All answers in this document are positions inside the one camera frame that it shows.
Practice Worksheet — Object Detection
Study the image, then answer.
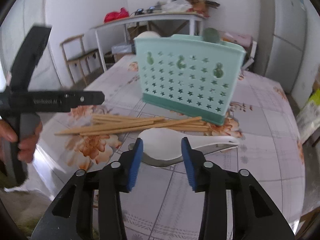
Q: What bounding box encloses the bundle of wooden chopsticks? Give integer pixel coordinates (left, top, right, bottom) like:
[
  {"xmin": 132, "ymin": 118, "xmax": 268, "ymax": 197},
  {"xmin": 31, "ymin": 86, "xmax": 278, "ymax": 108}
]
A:
[{"xmin": 55, "ymin": 115, "xmax": 209, "ymax": 136}]

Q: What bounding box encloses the metal spoon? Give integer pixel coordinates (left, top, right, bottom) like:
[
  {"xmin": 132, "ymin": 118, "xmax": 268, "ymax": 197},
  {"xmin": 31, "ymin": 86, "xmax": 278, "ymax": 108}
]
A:
[{"xmin": 142, "ymin": 144, "xmax": 238, "ymax": 167}]

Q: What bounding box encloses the mint green utensil basket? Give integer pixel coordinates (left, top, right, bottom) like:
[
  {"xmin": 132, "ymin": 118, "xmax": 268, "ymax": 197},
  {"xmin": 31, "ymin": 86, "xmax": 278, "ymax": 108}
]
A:
[{"xmin": 135, "ymin": 35, "xmax": 246, "ymax": 126}]

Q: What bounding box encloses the person's left hand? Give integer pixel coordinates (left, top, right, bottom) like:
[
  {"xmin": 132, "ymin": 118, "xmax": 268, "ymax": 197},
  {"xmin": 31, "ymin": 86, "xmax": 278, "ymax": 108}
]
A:
[{"xmin": 1, "ymin": 120, "xmax": 43, "ymax": 163}]

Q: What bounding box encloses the wooden chair black seat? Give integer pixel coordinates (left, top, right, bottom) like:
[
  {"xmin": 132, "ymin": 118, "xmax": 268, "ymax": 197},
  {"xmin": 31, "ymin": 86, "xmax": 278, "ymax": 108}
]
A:
[{"xmin": 60, "ymin": 34, "xmax": 104, "ymax": 85}]

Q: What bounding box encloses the floral tablecloth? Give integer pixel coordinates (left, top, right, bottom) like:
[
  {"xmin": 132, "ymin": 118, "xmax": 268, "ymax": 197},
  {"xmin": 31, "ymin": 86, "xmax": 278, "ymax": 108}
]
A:
[{"xmin": 34, "ymin": 56, "xmax": 305, "ymax": 239}]

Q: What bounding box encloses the white door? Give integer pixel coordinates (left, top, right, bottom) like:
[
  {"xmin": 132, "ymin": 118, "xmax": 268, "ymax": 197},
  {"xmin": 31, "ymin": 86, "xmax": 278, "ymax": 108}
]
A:
[{"xmin": 0, "ymin": 0, "xmax": 62, "ymax": 93}]

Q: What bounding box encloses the green yellow rice bag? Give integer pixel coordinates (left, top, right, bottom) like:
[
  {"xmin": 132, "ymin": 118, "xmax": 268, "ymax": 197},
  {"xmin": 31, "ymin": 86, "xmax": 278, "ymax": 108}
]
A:
[{"xmin": 296, "ymin": 89, "xmax": 320, "ymax": 144}]

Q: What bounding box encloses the red plastic bag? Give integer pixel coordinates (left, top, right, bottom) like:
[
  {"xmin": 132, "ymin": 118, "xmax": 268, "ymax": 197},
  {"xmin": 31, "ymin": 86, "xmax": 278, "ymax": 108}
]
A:
[{"xmin": 104, "ymin": 7, "xmax": 130, "ymax": 23}]

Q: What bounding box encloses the white side table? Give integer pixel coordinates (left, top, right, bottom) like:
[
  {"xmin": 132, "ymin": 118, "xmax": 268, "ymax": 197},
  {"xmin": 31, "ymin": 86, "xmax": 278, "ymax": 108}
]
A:
[{"xmin": 91, "ymin": 12, "xmax": 206, "ymax": 72}]

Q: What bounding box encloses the grey refrigerator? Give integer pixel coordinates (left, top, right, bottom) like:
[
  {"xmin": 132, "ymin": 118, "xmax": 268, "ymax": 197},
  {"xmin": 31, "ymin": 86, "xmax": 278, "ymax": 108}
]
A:
[{"xmin": 253, "ymin": 0, "xmax": 308, "ymax": 93}]

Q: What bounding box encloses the clear plastic bag on table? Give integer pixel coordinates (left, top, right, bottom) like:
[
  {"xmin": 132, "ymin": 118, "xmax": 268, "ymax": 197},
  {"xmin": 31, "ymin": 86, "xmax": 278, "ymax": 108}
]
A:
[{"xmin": 162, "ymin": 0, "xmax": 193, "ymax": 12}]

